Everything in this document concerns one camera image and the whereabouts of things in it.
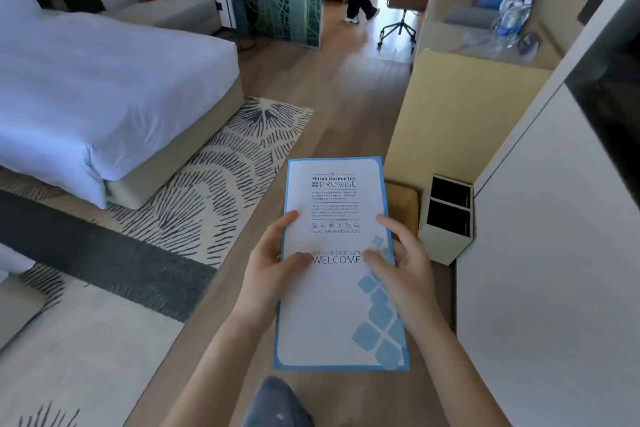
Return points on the round gold side table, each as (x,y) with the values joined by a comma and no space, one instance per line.
(231,4)

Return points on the black television screen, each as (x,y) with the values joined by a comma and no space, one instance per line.
(610,71)

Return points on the person's left thumb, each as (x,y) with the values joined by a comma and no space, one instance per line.
(298,261)

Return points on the small black device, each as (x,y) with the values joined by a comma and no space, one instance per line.
(529,44)

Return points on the person's right hand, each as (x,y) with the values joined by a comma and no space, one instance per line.
(410,286)

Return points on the black wall box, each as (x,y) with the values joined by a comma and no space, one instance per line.
(590,9)

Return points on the beige wooden desk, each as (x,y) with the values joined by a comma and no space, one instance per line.
(450,111)

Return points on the grey folded bag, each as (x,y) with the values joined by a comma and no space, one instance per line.
(470,1)

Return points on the bed with white sheets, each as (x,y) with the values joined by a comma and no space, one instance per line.
(100,91)

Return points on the person's right forearm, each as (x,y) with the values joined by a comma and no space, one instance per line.
(450,376)

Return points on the clear water bottle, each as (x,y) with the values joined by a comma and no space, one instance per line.
(525,16)
(516,19)
(506,16)

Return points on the white and blue guest booklet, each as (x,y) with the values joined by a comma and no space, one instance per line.
(335,201)

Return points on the person's leg in blue jeans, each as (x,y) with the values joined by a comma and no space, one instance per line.
(280,404)

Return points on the person's left hand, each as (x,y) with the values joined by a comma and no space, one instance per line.
(260,281)

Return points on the person's left forearm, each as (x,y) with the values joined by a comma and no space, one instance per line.
(215,371)

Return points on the person's right thumb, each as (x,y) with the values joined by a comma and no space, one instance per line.
(378,261)

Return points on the cream rug with dark pattern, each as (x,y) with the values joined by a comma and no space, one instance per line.
(200,181)

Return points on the white divided waste bin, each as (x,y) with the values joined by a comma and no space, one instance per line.
(445,226)

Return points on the grey sofa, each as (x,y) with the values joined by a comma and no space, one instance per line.
(165,9)

